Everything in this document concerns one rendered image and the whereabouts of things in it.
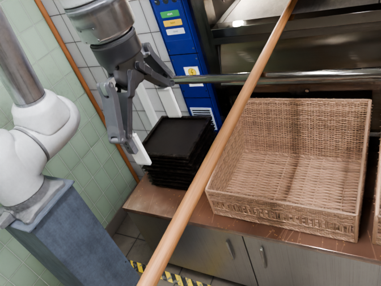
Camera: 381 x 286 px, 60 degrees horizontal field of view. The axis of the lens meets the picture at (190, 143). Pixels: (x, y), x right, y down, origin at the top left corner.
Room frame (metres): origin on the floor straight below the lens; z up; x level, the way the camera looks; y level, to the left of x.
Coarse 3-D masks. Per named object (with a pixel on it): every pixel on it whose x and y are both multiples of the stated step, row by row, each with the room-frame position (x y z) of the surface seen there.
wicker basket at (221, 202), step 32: (256, 128) 1.21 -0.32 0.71; (288, 128) 1.12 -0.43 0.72; (320, 128) 1.03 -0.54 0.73; (352, 128) 0.96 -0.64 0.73; (224, 160) 1.07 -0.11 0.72; (256, 160) 1.14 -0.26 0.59; (288, 160) 1.06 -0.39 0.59; (320, 160) 0.99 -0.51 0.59; (352, 160) 0.92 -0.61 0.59; (224, 192) 0.88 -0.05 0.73; (256, 192) 0.95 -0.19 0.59; (288, 192) 0.89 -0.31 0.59; (320, 192) 0.83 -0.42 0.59; (352, 192) 0.78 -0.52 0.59; (288, 224) 0.73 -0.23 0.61; (320, 224) 0.66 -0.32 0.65; (352, 224) 0.60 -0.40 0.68
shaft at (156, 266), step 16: (288, 16) 1.14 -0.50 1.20; (272, 32) 1.04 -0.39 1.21; (272, 48) 0.95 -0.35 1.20; (256, 64) 0.87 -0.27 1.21; (256, 80) 0.80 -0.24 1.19; (240, 96) 0.73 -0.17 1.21; (240, 112) 0.68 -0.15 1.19; (224, 128) 0.63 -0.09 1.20; (224, 144) 0.59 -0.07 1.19; (208, 160) 0.54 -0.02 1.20; (208, 176) 0.51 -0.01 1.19; (192, 192) 0.47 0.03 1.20; (192, 208) 0.44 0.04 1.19; (176, 224) 0.41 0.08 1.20; (160, 240) 0.39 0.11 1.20; (176, 240) 0.38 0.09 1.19; (160, 256) 0.35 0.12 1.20; (144, 272) 0.34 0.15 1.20; (160, 272) 0.33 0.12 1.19
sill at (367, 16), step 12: (312, 12) 1.14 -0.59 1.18; (324, 12) 1.10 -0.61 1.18; (336, 12) 1.07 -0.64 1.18; (348, 12) 1.03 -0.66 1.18; (360, 12) 1.01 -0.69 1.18; (372, 12) 0.98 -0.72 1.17; (216, 24) 1.38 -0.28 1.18; (228, 24) 1.33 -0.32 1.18; (240, 24) 1.28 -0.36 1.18; (252, 24) 1.24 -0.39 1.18; (264, 24) 1.21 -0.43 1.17; (288, 24) 1.15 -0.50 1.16; (300, 24) 1.13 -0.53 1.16; (312, 24) 1.10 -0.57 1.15; (324, 24) 1.08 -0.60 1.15; (336, 24) 1.05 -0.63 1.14; (216, 36) 1.34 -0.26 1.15; (228, 36) 1.30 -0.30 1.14
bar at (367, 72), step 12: (264, 72) 0.86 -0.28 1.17; (276, 72) 0.84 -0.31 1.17; (288, 72) 0.82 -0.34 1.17; (300, 72) 0.79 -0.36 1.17; (312, 72) 0.77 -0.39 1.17; (324, 72) 0.75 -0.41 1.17; (336, 72) 0.73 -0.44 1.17; (348, 72) 0.72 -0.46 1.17; (360, 72) 0.70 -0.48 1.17; (372, 72) 0.68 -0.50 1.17
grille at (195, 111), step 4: (192, 108) 1.44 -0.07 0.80; (196, 108) 1.43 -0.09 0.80; (200, 108) 1.41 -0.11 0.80; (204, 108) 1.40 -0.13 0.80; (208, 108) 1.38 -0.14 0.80; (192, 112) 1.45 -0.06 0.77; (196, 112) 1.43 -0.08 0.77; (200, 112) 1.42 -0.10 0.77; (204, 112) 1.40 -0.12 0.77; (208, 112) 1.39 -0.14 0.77; (212, 112) 1.38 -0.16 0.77; (212, 116) 1.38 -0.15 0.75; (212, 120) 1.38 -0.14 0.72; (216, 128) 1.38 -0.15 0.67
